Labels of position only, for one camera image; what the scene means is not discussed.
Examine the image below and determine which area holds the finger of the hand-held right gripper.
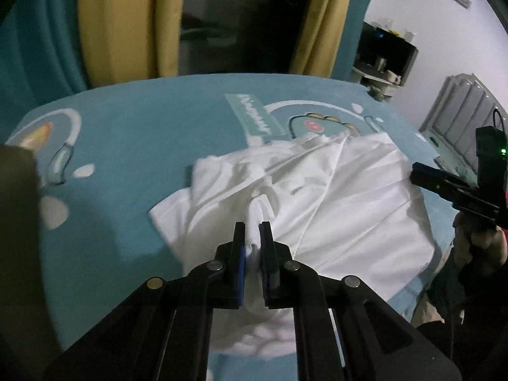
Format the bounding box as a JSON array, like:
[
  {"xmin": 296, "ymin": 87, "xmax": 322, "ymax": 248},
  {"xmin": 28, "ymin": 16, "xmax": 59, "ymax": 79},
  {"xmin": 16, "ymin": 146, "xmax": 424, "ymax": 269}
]
[
  {"xmin": 410, "ymin": 172, "xmax": 461, "ymax": 208},
  {"xmin": 412, "ymin": 162, "xmax": 479, "ymax": 192}
]

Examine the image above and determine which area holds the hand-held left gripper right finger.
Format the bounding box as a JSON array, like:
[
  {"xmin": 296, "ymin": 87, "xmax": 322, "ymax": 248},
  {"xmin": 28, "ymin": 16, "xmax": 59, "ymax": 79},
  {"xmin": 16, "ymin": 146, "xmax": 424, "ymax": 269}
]
[{"xmin": 258, "ymin": 221, "xmax": 463, "ymax": 381}]

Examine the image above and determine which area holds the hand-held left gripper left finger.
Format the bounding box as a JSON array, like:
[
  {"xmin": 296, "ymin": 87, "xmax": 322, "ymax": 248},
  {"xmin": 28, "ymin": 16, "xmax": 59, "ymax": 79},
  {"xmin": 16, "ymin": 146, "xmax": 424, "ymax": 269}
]
[{"xmin": 42, "ymin": 221, "xmax": 247, "ymax": 381}]

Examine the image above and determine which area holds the white shirt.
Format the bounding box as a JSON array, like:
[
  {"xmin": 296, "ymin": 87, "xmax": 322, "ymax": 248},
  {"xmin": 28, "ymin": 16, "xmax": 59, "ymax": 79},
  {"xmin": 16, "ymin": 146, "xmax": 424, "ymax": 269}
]
[{"xmin": 149, "ymin": 133, "xmax": 437, "ymax": 360}]

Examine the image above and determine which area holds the person's right hand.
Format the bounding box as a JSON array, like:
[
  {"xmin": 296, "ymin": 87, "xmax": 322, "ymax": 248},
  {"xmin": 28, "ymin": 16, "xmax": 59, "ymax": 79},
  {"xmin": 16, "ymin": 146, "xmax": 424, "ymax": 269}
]
[{"xmin": 453, "ymin": 210, "xmax": 508, "ymax": 279}]

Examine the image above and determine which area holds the white desk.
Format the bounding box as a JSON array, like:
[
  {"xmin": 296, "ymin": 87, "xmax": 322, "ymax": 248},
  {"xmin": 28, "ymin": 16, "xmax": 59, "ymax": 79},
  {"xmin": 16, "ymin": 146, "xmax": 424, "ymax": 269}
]
[{"xmin": 351, "ymin": 65, "xmax": 398, "ymax": 101}]

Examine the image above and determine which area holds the dark shelf with cups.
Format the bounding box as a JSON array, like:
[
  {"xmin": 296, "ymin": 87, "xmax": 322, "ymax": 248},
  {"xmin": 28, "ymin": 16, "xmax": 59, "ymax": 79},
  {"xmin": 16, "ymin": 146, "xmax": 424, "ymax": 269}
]
[{"xmin": 355, "ymin": 22, "xmax": 420, "ymax": 86}]

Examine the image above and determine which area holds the person's dark clothing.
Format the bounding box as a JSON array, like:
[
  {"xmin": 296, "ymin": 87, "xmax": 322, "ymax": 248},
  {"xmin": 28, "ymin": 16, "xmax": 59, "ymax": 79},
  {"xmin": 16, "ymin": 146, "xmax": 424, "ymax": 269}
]
[{"xmin": 411, "ymin": 242, "xmax": 508, "ymax": 381}]

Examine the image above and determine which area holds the teal printed bed sheet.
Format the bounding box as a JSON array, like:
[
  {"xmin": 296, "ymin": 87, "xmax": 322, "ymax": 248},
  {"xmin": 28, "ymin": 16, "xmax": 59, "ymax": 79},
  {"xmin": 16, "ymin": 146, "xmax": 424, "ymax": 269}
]
[{"xmin": 0, "ymin": 72, "xmax": 471, "ymax": 381}]

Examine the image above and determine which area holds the teal curtain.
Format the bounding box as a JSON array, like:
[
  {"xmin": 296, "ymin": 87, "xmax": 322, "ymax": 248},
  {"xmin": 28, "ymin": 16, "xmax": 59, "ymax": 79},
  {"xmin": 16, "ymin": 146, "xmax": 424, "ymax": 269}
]
[
  {"xmin": 0, "ymin": 0, "xmax": 91, "ymax": 137},
  {"xmin": 331, "ymin": 0, "xmax": 382, "ymax": 85}
]

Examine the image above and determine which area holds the dark window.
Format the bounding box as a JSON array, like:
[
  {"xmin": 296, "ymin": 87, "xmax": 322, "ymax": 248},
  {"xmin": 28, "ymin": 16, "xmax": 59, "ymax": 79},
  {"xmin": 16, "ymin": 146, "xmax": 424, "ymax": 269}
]
[{"xmin": 180, "ymin": 0, "xmax": 318, "ymax": 77}]

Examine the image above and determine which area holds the black cable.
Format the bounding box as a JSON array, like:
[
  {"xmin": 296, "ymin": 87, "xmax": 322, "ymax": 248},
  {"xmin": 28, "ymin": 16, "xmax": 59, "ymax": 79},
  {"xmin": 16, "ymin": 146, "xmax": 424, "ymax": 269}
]
[{"xmin": 492, "ymin": 107, "xmax": 508, "ymax": 132}]

